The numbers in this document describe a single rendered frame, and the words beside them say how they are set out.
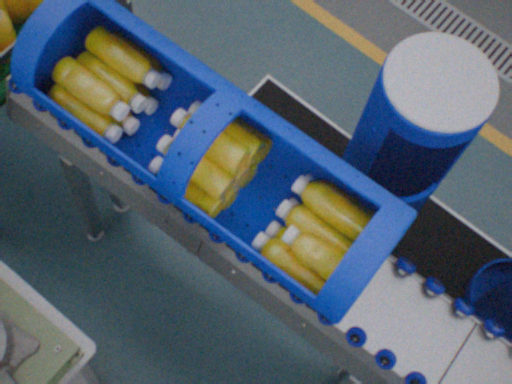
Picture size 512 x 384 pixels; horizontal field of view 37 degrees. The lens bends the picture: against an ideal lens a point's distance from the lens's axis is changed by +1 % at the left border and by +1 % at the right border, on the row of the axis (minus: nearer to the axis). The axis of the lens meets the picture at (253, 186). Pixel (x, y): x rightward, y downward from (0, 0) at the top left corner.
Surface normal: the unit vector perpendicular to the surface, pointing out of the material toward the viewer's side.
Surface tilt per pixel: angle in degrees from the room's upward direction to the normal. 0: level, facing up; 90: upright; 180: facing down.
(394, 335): 0
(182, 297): 0
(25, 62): 55
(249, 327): 0
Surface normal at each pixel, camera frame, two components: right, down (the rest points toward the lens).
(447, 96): 0.08, -0.40
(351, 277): -0.32, 0.14
